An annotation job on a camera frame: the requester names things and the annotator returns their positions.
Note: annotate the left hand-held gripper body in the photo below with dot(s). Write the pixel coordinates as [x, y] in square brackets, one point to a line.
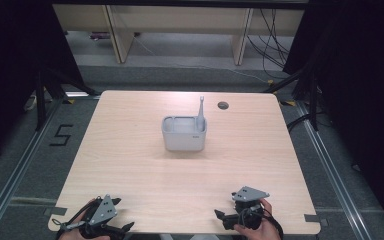
[103, 210]

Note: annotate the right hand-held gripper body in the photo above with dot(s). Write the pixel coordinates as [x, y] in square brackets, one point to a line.
[250, 194]

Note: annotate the grey plastic holder box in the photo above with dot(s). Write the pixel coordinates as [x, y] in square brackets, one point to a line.
[184, 140]

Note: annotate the person's right hand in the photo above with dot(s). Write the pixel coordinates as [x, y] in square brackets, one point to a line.
[263, 233]

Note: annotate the person's left hand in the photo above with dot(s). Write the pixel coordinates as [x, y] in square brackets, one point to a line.
[69, 236]

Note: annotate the grey tape strip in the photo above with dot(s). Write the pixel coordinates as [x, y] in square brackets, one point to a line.
[56, 211]
[316, 219]

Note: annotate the yellow floor tape piece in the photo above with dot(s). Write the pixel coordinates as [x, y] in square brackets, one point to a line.
[68, 100]
[288, 103]

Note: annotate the black metal stand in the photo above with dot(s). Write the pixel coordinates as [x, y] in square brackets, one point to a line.
[40, 100]
[313, 100]

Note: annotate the dark curtain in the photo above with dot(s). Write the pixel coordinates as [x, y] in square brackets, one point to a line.
[363, 83]
[10, 66]

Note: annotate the beige wooden desk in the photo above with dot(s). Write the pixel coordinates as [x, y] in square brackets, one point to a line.
[180, 18]

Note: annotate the aluminium floor rail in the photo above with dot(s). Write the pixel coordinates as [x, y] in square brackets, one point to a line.
[330, 166]
[20, 166]

